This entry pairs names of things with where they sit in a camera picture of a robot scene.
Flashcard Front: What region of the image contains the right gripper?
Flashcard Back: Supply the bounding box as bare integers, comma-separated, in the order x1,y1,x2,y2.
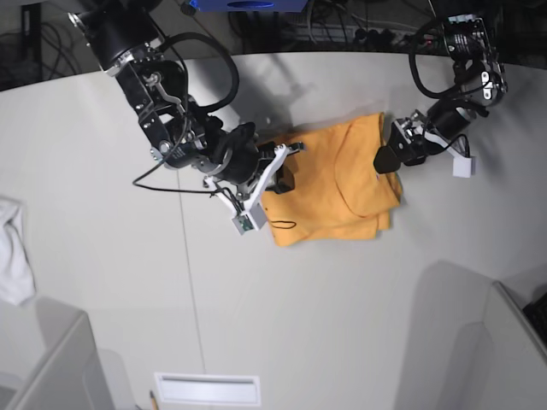
200,122,306,196

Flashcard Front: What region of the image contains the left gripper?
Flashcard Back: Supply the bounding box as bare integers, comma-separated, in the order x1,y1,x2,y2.
373,110,444,174

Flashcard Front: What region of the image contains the yellow T-shirt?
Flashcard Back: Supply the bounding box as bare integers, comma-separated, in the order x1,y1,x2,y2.
262,113,403,247

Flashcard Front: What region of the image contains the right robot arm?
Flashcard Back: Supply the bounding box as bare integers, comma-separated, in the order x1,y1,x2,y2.
69,1,296,197

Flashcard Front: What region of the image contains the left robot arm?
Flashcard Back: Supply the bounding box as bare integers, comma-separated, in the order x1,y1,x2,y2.
373,14,508,178

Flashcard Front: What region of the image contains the white box right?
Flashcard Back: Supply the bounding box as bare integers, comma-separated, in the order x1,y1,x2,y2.
473,282,546,409

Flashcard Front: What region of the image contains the white box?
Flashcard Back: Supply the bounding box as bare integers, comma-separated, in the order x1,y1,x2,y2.
1,296,115,409
473,282,546,409

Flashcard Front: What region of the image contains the white label plate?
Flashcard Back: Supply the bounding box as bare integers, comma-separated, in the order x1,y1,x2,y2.
154,372,262,407

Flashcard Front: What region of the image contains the pencil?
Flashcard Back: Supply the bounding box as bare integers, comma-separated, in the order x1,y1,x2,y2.
149,390,159,410

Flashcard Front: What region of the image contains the white cloth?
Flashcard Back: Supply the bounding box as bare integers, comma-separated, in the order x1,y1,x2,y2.
1,197,36,306

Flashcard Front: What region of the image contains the white box left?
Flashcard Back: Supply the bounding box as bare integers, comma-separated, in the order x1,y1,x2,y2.
1,296,115,409

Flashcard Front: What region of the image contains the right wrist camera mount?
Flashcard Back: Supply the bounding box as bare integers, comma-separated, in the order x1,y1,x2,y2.
203,143,289,235

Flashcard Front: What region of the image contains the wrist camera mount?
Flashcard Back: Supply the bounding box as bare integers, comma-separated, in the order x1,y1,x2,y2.
426,132,475,179
203,143,289,235

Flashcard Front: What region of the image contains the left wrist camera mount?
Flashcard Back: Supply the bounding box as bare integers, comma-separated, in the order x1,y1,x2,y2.
426,132,475,179

